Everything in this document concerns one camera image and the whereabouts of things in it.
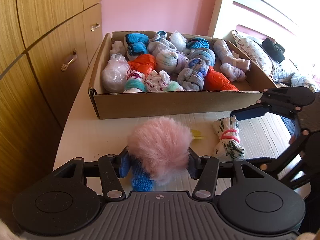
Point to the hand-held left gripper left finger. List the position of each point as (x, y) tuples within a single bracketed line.
[(124, 165)]

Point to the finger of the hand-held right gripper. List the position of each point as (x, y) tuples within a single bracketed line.
[(250, 114), (290, 128)]

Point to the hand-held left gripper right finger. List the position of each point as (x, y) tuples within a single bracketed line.
[(192, 166)]

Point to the white green-print bag bundle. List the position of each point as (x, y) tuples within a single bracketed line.
[(226, 140)]

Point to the pink pom-pom blue knit sock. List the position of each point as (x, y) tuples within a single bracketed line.
[(160, 145)]

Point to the pale white sock bundle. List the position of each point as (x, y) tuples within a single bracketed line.
[(233, 72), (225, 51)]

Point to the large orange plastic bag bundle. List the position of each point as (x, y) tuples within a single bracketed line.
[(220, 80)]

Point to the brown cardboard box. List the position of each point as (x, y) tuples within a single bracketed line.
[(175, 105)]

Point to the grey sock bundle blue pattern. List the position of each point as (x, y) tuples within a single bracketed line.
[(192, 76)]

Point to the grey sock bundle light-blue band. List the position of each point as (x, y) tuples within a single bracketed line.
[(202, 55)]

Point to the white bundle teal band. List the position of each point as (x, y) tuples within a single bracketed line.
[(135, 82)]

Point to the blue sock bundle pink band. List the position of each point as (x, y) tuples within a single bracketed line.
[(197, 43)]

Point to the white plastic bag bundle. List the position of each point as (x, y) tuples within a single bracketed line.
[(115, 72)]

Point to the white bundle purple band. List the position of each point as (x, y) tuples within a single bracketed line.
[(172, 60)]

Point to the small orange plastic bag bundle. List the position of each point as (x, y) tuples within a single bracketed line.
[(143, 63)]

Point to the white knit sock blue trim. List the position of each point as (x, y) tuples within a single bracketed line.
[(160, 44)]

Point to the blue sock bundle tan band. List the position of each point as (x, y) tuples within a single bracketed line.
[(136, 43)]

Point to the yellow plastic strip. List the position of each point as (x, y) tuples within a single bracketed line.
[(197, 134)]

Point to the white printed cushion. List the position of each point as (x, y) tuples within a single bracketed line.
[(303, 81)]

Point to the patterned pillow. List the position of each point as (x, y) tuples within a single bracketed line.
[(285, 72)]

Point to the white floral pillow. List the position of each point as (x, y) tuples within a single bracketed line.
[(252, 52)]

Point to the black garment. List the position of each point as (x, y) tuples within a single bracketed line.
[(273, 48)]

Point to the wooden wardrobe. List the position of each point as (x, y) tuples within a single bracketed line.
[(37, 17)]

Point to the cream bed frame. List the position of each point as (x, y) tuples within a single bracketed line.
[(225, 5)]

